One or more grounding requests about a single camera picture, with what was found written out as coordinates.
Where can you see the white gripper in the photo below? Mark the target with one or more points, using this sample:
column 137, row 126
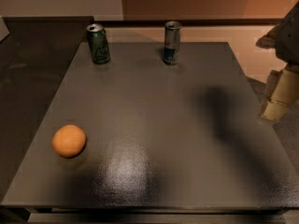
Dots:
column 290, row 36

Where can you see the silver blue redbull can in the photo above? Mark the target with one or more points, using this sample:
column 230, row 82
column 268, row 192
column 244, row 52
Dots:
column 172, row 34

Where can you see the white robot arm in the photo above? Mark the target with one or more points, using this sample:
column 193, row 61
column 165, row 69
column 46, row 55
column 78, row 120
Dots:
column 284, row 38

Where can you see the green soda can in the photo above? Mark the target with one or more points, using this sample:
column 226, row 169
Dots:
column 97, row 40

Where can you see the orange fruit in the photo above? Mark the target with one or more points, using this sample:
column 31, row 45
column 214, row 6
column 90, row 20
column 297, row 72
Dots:
column 69, row 141

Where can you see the dark side table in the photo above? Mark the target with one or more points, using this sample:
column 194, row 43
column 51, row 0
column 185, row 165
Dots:
column 33, row 60

